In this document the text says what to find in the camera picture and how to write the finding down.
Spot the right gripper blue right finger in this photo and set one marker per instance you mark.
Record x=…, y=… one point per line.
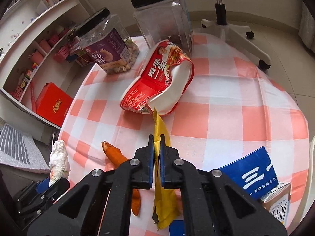
x=162, y=162

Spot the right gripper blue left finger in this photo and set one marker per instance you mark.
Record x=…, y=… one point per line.
x=150, y=163

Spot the white tissue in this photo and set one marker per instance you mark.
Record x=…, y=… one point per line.
x=58, y=163

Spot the yellow snack wrapper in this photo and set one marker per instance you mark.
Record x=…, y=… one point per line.
x=166, y=206

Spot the blue biscuit box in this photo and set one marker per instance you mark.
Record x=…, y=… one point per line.
x=177, y=228

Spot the white trash bin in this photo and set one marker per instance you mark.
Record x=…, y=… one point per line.
x=309, y=191

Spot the red instant noodle bowl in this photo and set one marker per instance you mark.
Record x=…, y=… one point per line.
x=165, y=75

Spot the large blue carton box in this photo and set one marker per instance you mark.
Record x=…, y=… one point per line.
x=254, y=173

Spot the red gift box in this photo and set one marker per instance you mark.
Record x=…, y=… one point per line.
x=53, y=104

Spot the nut jar purple label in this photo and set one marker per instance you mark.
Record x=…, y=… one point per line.
x=105, y=40

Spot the white milk carton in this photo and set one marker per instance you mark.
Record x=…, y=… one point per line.
x=277, y=201

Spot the white bookshelf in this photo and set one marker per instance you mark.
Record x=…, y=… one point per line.
x=47, y=36

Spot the grey office chair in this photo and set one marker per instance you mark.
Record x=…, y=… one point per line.
x=240, y=35

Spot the clear jar black lid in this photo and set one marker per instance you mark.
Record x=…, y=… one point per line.
x=159, y=20

